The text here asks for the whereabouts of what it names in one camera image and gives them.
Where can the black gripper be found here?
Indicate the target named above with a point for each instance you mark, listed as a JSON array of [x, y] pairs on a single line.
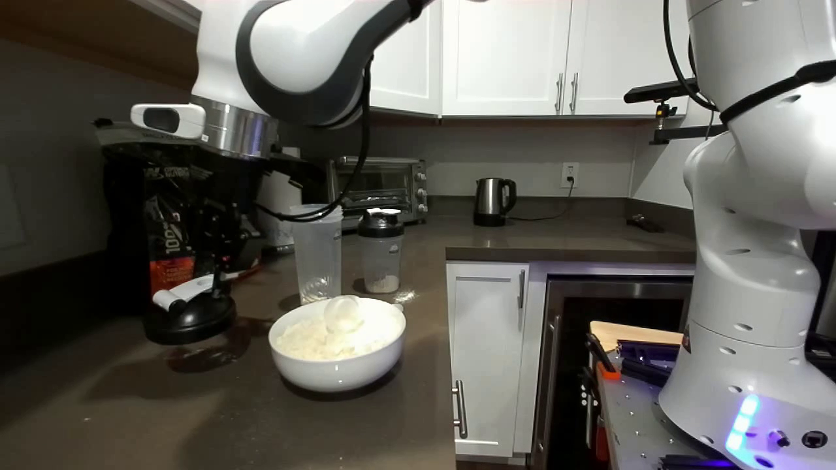
[[222, 197]]

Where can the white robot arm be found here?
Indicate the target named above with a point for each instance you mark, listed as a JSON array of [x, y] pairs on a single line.
[[759, 289]]

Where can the tall clear shaker cup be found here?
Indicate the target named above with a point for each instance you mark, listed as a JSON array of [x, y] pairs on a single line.
[[316, 262]]

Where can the small shaker cup black lid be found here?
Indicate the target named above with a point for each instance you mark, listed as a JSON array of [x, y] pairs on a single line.
[[379, 262]]

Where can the small black counter object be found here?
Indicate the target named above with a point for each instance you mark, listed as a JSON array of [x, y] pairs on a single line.
[[643, 224]]

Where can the black whey protein bag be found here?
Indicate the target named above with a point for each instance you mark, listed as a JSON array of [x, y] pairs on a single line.
[[166, 219]]

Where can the white paper towel roll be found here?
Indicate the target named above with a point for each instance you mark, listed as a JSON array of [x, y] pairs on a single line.
[[278, 186]]

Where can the white bowl with powder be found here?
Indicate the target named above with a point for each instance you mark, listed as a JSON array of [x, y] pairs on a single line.
[[336, 366]]

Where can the silver toaster oven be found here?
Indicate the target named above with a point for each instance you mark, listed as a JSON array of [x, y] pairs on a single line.
[[388, 186]]

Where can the steel electric kettle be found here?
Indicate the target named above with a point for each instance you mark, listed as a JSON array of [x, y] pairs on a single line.
[[493, 203]]

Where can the white panelled cabinet door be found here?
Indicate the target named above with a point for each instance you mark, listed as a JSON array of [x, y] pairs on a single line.
[[487, 348]]

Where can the orange and black tool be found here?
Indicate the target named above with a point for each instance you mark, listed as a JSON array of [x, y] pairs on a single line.
[[606, 365]]

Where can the light wooden board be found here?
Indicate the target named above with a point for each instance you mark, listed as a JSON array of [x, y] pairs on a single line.
[[636, 332]]

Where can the white robot mounting table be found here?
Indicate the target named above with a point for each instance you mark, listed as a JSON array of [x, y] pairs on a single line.
[[636, 418]]

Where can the white wall outlet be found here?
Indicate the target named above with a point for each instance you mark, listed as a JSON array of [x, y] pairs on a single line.
[[571, 174]]

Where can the black camera on stand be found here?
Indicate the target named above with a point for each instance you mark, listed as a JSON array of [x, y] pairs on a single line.
[[661, 91]]

